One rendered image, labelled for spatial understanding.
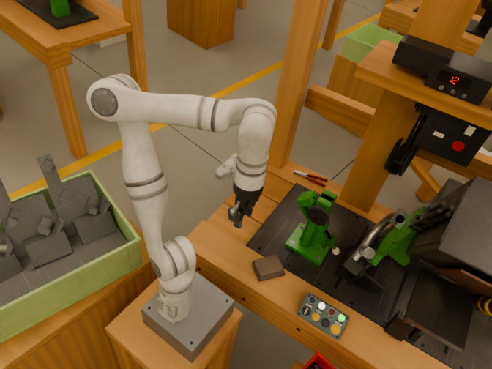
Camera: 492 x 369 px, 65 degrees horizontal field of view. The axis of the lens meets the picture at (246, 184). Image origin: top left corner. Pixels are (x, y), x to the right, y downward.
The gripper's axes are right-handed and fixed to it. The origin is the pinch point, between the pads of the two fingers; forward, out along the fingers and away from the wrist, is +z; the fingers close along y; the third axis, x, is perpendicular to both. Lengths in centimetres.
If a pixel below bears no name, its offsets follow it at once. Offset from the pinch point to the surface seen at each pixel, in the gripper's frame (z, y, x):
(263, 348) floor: 130, 27, -12
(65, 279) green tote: 35, -30, 44
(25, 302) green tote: 36, -41, 48
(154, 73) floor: 130, 197, 216
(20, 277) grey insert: 45, -35, 63
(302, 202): 17.7, 31.2, -6.7
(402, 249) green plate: 13, 29, -41
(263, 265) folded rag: 37.0, 13.4, -4.4
